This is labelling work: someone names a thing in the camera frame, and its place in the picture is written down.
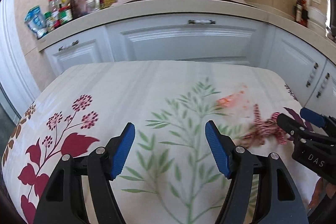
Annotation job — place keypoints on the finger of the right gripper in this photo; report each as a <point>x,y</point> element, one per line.
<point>327,123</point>
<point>296,130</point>

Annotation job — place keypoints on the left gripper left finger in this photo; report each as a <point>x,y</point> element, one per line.
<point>77,182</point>

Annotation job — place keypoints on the red white checkered ribbon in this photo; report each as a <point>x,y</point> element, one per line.
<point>262,129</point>

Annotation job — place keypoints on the person's right hand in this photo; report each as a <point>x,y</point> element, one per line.
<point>322,188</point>

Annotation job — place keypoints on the clear orange dotted wrapper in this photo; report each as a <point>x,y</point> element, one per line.
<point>236,102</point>

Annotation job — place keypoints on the white stacked bowls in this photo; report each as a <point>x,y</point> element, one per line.
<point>316,21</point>

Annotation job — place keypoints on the dark sauce bottle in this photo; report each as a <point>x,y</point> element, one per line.
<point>298,11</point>

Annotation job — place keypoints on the floral tablecloth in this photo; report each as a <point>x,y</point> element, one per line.
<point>170,175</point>

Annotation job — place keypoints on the white cabinet unit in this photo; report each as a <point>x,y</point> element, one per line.
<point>231,40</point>

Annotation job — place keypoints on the blue white snack bag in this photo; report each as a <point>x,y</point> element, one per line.
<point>35,21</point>

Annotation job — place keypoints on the right cabinet door handle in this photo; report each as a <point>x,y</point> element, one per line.
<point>323,85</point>

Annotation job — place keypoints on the cabinet door handle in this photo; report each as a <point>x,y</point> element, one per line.
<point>312,75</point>
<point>323,85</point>

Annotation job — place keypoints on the left cabinet door handle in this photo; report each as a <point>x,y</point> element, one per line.
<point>312,75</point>

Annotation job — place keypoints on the wide drawer handle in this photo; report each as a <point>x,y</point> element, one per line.
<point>202,22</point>

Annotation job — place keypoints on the small drawer handle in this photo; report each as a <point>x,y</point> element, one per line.
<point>68,46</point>

